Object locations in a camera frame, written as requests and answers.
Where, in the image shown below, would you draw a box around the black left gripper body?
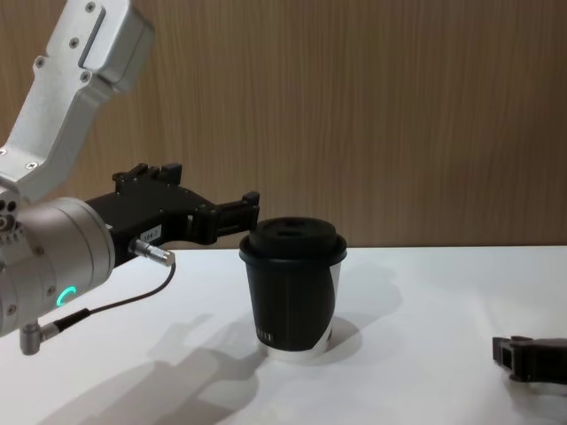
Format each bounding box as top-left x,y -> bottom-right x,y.
83,183 -> 219,269

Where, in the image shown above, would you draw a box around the black plastic cup lid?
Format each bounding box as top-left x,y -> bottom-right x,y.
238,216 -> 349,269

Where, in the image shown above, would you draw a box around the thin dark cable silver plugs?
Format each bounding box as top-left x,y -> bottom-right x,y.
19,237 -> 178,356

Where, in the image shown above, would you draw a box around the black paper cup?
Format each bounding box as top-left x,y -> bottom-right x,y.
240,256 -> 343,366

